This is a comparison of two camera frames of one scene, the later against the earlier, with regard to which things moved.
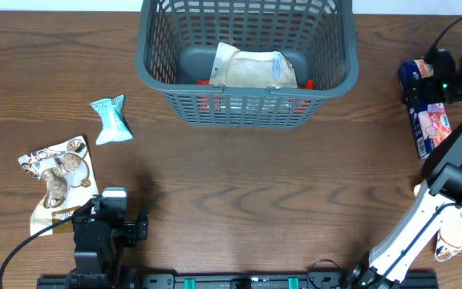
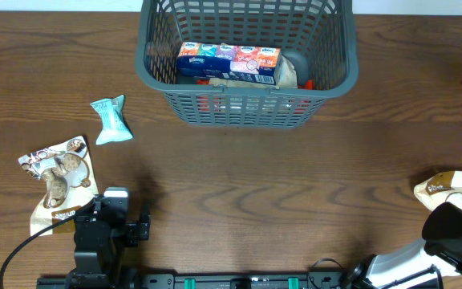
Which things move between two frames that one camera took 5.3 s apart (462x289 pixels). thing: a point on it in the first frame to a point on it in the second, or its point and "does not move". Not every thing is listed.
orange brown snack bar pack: x=253 y=104 does not move
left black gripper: x=140 y=228 does not move
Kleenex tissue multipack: x=430 y=122 to x=258 y=64
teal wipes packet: x=114 y=126 does not move
